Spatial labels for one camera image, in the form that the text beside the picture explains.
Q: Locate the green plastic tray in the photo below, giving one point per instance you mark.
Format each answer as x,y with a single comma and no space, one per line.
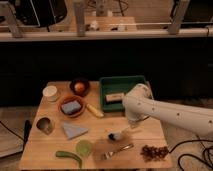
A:
116,84

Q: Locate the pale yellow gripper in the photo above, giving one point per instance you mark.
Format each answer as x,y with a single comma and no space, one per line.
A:
134,124

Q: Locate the blue sponge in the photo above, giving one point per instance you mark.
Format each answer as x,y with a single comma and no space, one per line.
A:
71,107

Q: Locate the green round lid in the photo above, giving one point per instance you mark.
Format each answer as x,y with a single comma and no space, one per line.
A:
84,148

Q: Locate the silver fork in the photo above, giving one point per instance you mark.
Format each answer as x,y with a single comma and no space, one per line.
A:
109,154

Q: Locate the orange egg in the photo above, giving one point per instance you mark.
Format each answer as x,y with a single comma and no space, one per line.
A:
79,87

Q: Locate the blue triangular cloth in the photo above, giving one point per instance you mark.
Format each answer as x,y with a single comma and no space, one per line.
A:
73,131

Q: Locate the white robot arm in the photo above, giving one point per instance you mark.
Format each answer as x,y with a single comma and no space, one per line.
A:
138,102

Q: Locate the black bristle dish brush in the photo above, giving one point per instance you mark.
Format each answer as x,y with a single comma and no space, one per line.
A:
120,135

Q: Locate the white rail beam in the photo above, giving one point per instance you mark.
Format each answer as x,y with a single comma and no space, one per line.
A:
139,34

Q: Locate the black bin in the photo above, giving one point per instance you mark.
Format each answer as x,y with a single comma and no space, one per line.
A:
40,13

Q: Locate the white cup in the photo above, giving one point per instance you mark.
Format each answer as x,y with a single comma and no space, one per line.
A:
50,93

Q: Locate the metal cup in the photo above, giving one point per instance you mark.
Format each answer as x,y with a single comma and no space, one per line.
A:
45,125

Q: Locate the dark brown bowl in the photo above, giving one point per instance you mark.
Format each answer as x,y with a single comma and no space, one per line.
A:
86,84

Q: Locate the brown crumb pile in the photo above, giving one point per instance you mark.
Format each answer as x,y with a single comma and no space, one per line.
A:
152,153

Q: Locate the tan sponge block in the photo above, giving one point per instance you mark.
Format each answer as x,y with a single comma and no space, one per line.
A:
114,97

